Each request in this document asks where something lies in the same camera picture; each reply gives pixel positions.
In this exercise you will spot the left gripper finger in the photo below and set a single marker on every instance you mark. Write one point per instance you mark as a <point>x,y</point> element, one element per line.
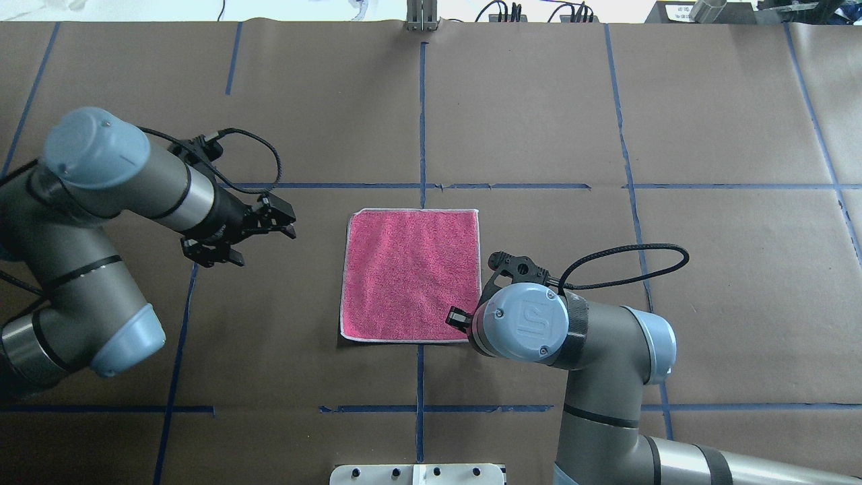
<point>208,255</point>
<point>272,214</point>

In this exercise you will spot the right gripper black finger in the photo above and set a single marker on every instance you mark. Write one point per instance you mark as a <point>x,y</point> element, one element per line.
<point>459,319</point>

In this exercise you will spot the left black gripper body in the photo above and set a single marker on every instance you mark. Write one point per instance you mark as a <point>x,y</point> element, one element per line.
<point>223,217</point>

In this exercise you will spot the pink and grey towel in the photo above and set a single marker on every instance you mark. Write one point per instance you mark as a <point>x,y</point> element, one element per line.
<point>403,271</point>

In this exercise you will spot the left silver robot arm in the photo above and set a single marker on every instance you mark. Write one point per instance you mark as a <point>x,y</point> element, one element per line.
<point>90,312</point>

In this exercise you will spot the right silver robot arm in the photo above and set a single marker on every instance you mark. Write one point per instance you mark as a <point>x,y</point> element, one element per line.
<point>610,353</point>

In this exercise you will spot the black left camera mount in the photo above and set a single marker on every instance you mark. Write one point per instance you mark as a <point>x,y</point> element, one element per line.
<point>199,153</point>

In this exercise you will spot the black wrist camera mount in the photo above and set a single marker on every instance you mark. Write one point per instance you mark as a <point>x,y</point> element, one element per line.
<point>517,269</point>

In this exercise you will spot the white mounting post with base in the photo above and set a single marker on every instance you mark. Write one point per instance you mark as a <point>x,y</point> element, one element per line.
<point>420,473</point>

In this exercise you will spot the aluminium frame post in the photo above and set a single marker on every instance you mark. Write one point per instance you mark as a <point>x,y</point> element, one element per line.
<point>422,16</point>

